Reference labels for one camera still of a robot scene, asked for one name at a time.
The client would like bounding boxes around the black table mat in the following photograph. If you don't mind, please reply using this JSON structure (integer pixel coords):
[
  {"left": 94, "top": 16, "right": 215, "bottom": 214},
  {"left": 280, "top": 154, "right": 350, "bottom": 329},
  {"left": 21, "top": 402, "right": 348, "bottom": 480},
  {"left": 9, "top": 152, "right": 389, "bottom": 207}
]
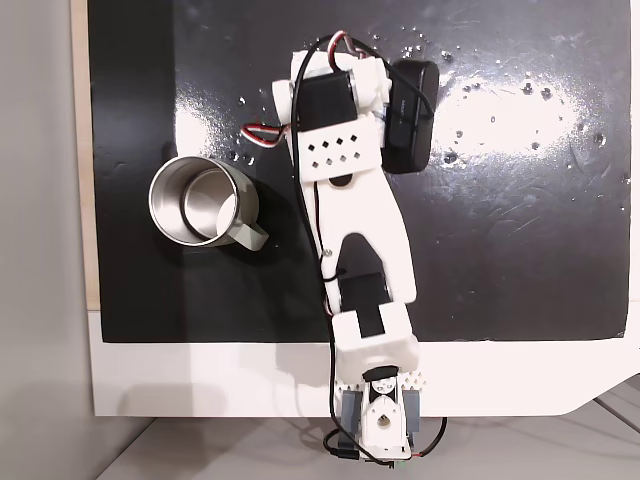
[{"left": 87, "top": 0, "right": 632, "bottom": 345}]

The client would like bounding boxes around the stainless steel mug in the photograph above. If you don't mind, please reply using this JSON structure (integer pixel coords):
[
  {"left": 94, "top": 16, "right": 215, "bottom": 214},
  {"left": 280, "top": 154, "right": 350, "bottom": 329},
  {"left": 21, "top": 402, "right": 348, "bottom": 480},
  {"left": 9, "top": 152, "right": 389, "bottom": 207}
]
[{"left": 148, "top": 155, "right": 270, "bottom": 252}]

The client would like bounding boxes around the black power cable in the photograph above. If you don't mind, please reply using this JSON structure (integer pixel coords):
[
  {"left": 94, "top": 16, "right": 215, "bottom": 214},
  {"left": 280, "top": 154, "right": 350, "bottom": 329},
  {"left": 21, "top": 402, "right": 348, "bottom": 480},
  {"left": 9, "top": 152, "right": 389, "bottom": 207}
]
[{"left": 412, "top": 416, "right": 449, "bottom": 459}]

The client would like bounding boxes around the red white servo cable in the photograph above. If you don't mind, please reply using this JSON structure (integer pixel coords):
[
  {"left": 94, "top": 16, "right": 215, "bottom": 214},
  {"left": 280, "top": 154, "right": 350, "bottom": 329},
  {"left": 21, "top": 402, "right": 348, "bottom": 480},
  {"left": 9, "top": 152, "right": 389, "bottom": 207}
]
[
  {"left": 326, "top": 31, "right": 370, "bottom": 70},
  {"left": 240, "top": 123, "right": 292, "bottom": 150}
]

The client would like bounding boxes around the grey table clamp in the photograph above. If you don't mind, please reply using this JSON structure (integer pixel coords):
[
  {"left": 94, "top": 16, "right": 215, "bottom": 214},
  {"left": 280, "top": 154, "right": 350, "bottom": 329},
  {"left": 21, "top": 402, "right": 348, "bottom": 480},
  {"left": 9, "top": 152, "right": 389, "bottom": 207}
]
[
  {"left": 402, "top": 388, "right": 426, "bottom": 434},
  {"left": 341, "top": 391, "right": 365, "bottom": 437}
]

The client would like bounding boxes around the black oval camera box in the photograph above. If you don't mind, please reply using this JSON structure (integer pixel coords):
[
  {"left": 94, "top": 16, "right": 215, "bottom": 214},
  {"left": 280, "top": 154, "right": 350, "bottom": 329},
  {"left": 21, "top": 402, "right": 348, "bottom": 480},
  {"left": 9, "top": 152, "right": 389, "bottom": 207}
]
[{"left": 381, "top": 58, "right": 442, "bottom": 176}]

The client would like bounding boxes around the long black cable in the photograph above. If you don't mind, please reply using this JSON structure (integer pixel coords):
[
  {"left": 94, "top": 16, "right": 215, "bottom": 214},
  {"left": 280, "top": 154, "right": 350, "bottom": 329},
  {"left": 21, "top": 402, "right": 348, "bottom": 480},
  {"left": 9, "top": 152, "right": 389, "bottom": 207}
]
[{"left": 291, "top": 32, "right": 394, "bottom": 442}]

